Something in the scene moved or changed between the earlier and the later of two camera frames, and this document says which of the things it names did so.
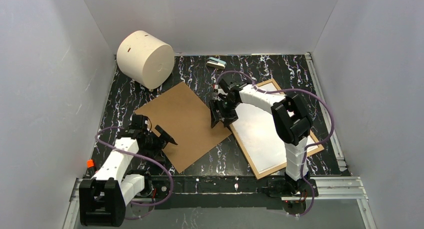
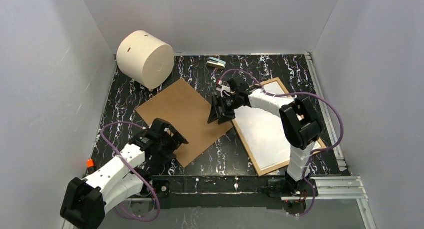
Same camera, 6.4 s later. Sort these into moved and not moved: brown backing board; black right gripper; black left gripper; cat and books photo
Moved: black left gripper
Not moved: brown backing board; cat and books photo; black right gripper
